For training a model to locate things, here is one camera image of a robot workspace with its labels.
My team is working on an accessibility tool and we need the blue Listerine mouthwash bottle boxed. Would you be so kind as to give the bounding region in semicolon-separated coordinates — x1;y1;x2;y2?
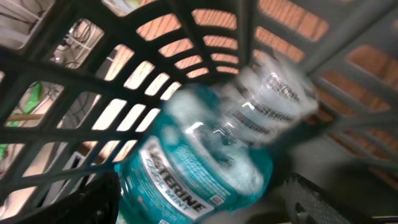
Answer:
115;56;318;223

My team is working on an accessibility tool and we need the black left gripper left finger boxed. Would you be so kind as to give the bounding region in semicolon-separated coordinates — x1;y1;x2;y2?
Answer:
19;171;120;224

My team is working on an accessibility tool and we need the grey plastic shopping basket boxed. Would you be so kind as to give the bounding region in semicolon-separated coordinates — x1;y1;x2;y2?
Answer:
1;0;397;223

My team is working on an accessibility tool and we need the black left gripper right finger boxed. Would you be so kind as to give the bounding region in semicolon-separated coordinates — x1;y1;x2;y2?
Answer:
283;173;376;224

